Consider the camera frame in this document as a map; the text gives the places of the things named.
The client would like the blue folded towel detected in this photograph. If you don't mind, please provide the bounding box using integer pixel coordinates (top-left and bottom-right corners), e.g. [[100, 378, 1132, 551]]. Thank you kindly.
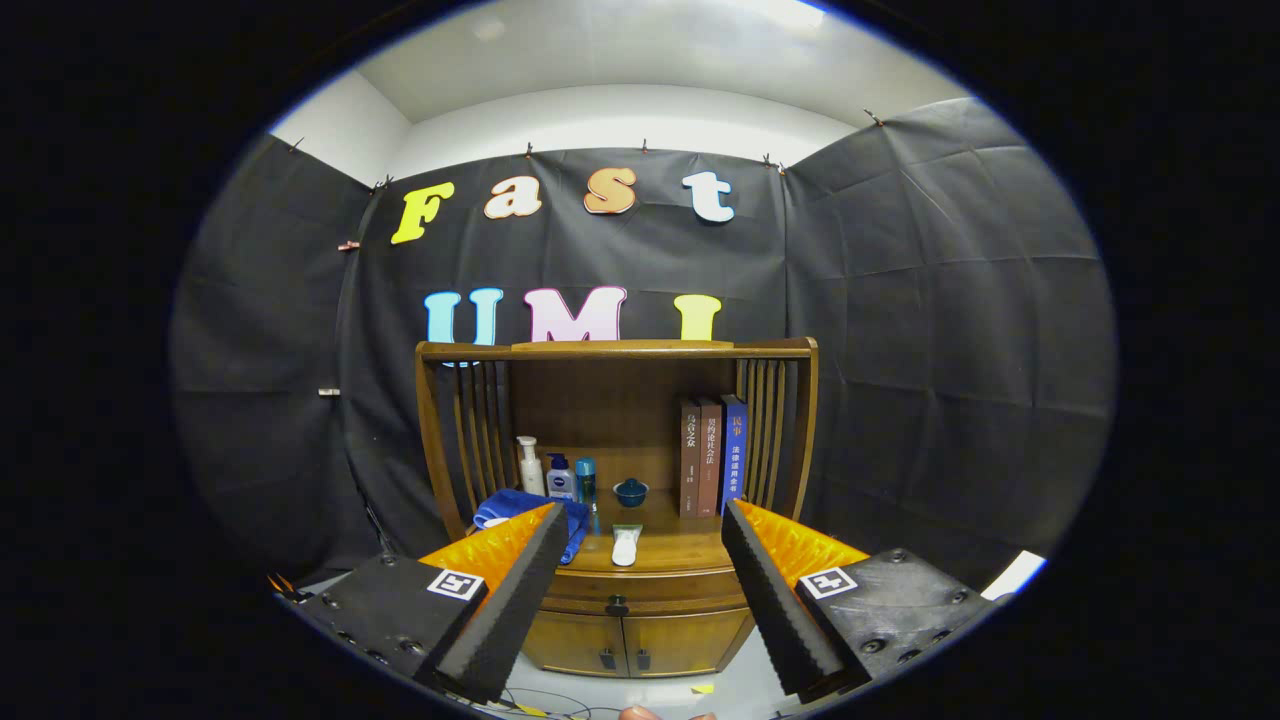
[[472, 488, 593, 565]]

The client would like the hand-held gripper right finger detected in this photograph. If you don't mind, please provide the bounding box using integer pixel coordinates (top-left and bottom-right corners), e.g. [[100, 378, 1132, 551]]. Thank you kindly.
[[720, 498, 1001, 701]]

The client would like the wooden countertop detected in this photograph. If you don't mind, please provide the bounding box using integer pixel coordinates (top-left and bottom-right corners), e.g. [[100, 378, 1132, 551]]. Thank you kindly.
[[555, 475, 736, 576]]

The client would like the white pump bottle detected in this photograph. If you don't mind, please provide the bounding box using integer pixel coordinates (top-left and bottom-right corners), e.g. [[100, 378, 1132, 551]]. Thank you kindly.
[[516, 436, 547, 498]]

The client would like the dark brown book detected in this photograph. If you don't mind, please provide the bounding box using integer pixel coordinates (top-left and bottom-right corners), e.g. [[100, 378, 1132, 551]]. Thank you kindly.
[[679, 399, 704, 519]]

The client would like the wooden drawer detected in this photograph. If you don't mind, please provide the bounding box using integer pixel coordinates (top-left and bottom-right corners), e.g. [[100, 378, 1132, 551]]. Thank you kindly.
[[540, 568, 751, 621]]

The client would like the blue book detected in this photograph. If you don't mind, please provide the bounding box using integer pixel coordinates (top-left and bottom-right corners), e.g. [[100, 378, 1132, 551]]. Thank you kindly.
[[720, 394, 749, 513]]

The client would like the wooden cabinet door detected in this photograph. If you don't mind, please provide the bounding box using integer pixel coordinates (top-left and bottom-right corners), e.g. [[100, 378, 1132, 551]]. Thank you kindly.
[[520, 608, 626, 679], [622, 612, 753, 681]]

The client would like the wooden cabinet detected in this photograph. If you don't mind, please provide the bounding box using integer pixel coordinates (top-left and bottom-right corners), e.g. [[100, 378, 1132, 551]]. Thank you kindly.
[[415, 337, 819, 681]]

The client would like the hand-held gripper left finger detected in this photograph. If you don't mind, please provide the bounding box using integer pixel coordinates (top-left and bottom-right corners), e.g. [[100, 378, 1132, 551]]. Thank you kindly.
[[275, 502, 569, 704]]

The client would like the white panel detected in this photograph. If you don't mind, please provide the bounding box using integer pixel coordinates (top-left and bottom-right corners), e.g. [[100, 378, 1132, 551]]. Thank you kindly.
[[980, 549, 1048, 601]]

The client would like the black backdrop cloth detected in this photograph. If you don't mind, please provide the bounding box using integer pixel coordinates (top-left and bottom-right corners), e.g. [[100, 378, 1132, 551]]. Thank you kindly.
[[170, 95, 1116, 601]]

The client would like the reddish brown book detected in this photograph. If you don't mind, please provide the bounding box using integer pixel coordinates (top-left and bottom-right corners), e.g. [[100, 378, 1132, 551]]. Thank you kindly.
[[697, 397, 724, 518]]

